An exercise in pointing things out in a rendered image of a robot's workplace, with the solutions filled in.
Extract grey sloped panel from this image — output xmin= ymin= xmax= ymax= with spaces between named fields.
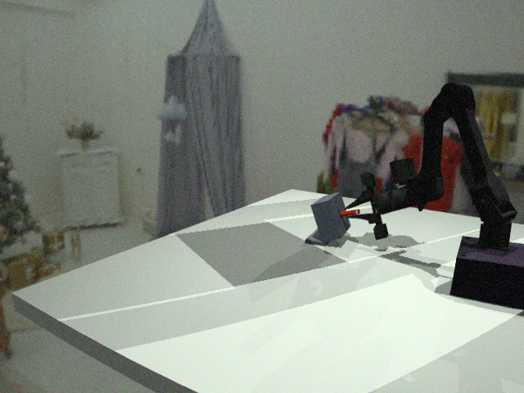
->
xmin=305 ymin=192 xmax=351 ymax=246

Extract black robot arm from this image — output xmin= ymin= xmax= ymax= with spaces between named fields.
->
xmin=390 ymin=82 xmax=517 ymax=251

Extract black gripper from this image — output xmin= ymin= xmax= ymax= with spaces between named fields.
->
xmin=345 ymin=172 xmax=401 ymax=240

